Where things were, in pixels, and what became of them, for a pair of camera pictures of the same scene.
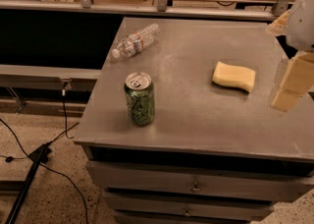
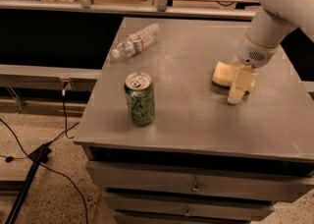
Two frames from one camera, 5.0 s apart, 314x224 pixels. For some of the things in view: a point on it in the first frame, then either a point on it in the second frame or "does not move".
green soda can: [140, 100] does not move
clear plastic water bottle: [138, 41] does not move
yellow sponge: [228, 75] does not move
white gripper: [302, 22] -> [253, 54]
